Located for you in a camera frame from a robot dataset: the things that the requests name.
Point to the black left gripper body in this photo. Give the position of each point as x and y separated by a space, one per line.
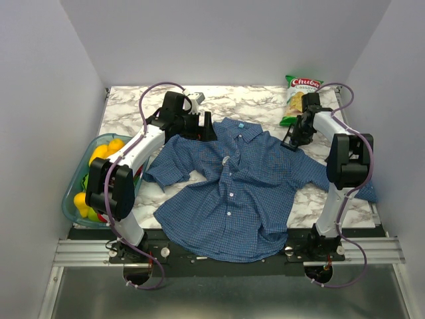
188 125

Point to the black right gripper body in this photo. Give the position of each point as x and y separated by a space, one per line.
303 133

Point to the blue checked shirt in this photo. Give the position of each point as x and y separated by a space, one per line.
248 199

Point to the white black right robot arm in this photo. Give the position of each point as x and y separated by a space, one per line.
349 167

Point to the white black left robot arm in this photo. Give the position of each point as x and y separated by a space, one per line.
111 187

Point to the green cassava chips bag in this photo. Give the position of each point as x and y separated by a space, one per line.
297 87

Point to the orange fruit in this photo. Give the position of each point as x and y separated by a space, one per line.
115 145

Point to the yellow mango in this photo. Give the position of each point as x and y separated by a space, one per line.
99 152

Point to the teal plastic fruit basket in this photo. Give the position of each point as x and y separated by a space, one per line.
72 202

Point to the yellow pear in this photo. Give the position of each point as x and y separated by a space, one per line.
80 203

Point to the green apple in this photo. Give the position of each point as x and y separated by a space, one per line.
93 216

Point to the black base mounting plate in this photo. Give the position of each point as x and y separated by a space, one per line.
216 266

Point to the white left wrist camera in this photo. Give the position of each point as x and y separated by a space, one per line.
196 99

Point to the aluminium frame rail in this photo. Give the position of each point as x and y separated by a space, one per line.
357 251

